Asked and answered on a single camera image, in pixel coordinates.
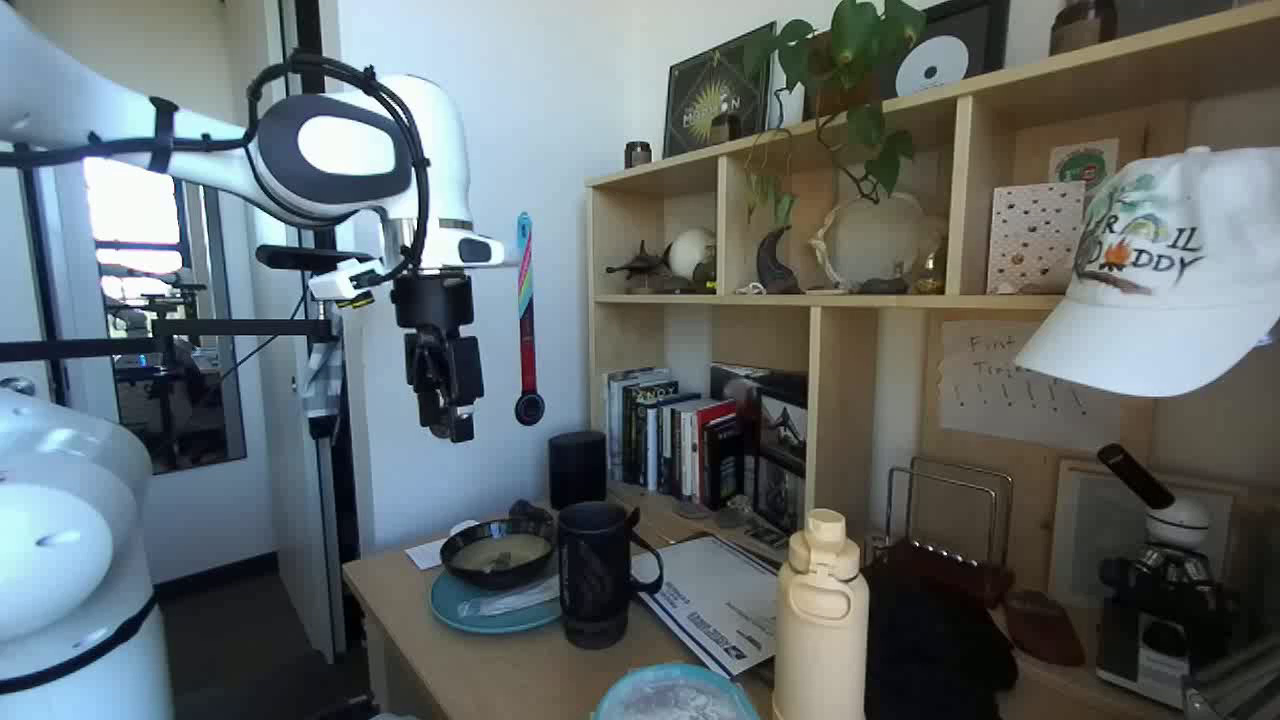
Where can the framed silver disc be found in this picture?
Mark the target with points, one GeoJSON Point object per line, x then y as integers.
{"type": "Point", "coordinates": [948, 44]}

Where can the white dotted card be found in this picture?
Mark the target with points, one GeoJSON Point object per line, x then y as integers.
{"type": "Point", "coordinates": [1037, 238]}

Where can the light blue lidded bowl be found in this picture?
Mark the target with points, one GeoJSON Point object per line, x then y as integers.
{"type": "Point", "coordinates": [673, 696]}

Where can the teal plate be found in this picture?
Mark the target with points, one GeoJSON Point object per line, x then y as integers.
{"type": "Point", "coordinates": [485, 605]}

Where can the black cylinder speaker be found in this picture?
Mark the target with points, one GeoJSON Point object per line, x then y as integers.
{"type": "Point", "coordinates": [576, 468]}

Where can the black bowl with food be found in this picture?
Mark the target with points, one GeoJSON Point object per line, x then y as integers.
{"type": "Point", "coordinates": [498, 552]}

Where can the framed drawing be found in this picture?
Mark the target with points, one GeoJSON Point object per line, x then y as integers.
{"type": "Point", "coordinates": [1100, 532]}

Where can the green potted vine plant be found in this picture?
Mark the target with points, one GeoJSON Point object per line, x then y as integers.
{"type": "Point", "coordinates": [852, 80]}

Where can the black photo frame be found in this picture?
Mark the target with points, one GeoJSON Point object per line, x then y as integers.
{"type": "Point", "coordinates": [780, 453]}

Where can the wooden shelf unit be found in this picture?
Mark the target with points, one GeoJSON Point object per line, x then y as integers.
{"type": "Point", "coordinates": [842, 400]}

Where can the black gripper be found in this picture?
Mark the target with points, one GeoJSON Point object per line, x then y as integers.
{"type": "Point", "coordinates": [445, 364]}

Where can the black mug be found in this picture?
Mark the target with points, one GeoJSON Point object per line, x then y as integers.
{"type": "Point", "coordinates": [593, 575]}

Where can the white baseball cap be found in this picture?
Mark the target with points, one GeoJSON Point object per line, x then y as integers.
{"type": "Point", "coordinates": [1173, 282]}

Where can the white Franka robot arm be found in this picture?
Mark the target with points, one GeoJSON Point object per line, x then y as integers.
{"type": "Point", "coordinates": [334, 144]}

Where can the black and white microscope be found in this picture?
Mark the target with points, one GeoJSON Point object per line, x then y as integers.
{"type": "Point", "coordinates": [1167, 601]}

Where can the red spine book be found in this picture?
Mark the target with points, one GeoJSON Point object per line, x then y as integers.
{"type": "Point", "coordinates": [718, 453]}

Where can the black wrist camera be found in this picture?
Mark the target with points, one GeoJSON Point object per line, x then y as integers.
{"type": "Point", "coordinates": [434, 300]}

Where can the cream water bottle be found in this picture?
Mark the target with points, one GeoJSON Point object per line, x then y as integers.
{"type": "Point", "coordinates": [816, 626]}

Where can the colourful hanging thermometer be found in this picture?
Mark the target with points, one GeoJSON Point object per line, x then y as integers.
{"type": "Point", "coordinates": [530, 320]}

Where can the green framed picture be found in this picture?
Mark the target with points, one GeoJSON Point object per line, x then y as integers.
{"type": "Point", "coordinates": [721, 91]}

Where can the black camera tripod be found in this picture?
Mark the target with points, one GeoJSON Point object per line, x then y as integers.
{"type": "Point", "coordinates": [320, 466]}

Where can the small brown bowl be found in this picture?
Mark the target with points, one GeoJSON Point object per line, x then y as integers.
{"type": "Point", "coordinates": [1045, 630]}

